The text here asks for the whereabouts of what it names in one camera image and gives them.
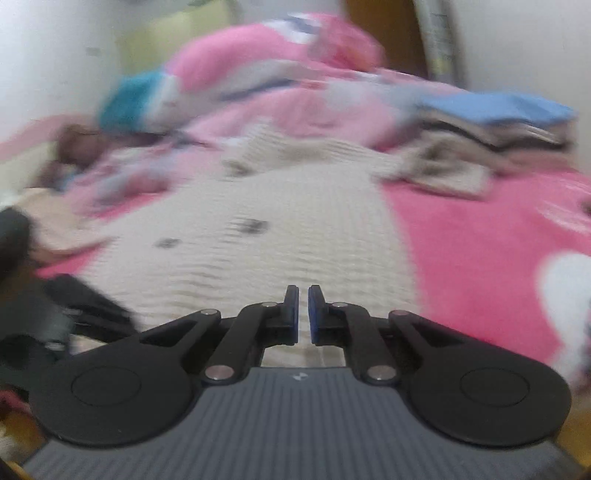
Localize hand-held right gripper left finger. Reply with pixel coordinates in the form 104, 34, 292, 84
139, 285, 300, 385

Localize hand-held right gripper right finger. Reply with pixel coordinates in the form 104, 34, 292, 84
308, 285, 467, 385

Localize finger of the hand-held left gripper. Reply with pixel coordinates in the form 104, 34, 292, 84
48, 273, 139, 344

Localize beige checked coat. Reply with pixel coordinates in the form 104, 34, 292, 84
76, 122, 497, 370

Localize stack of folded clothes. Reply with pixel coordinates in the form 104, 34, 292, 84
416, 90, 578, 127

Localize beige crumpled garment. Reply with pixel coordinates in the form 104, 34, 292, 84
28, 194, 112, 259

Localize brown plush toy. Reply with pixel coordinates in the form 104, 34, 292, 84
39, 124, 112, 185

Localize pink white headboard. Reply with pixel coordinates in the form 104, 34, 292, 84
0, 113, 70, 195

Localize pink floral duvet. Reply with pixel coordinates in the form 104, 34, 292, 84
60, 11, 462, 217

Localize teal pillow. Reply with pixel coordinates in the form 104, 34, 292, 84
99, 71, 178, 134

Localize grey pink folded garment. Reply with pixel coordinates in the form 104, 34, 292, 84
429, 115, 573, 153

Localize yellow-green wardrobe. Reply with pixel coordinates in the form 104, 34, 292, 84
117, 7, 236, 70

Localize wooden door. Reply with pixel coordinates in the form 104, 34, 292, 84
342, 0, 428, 77

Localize narrow printed wall hanging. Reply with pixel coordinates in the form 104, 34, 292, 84
416, 0, 462, 84

